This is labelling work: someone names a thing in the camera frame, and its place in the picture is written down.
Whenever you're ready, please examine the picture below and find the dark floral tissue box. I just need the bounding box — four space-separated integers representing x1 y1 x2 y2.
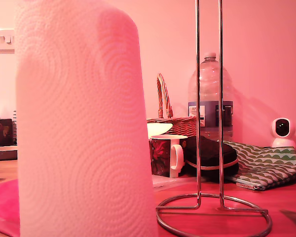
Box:
0 118 14 148

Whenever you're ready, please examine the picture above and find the white wall light switch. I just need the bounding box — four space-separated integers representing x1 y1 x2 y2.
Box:
0 29 15 54

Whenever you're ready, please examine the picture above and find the metallic paper towel stand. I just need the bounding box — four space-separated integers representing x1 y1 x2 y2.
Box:
155 0 273 237

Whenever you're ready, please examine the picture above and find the black zip case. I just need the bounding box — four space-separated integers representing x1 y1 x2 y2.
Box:
184 135 239 183

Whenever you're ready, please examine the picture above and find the white paper bag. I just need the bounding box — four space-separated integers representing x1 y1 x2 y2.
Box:
147 122 173 139

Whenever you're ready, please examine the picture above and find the white paper towel roll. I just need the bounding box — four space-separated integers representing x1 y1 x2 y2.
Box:
13 0 160 237

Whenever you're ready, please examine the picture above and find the wicker basket with handle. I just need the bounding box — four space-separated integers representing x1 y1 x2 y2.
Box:
146 73 198 136

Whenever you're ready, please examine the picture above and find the large clear water bottle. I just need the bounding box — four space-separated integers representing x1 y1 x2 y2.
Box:
187 52 234 143

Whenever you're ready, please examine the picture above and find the dark floral mug white handle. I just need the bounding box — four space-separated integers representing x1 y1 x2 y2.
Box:
149 134 189 178

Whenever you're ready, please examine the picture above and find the small white round camera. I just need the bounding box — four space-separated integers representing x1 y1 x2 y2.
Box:
270 117 296 148

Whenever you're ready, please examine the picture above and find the green wave pattern pouch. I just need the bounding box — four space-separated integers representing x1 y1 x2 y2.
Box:
223 140 296 191

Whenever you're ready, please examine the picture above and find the shallow grey dish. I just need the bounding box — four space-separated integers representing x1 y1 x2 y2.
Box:
0 145 18 161

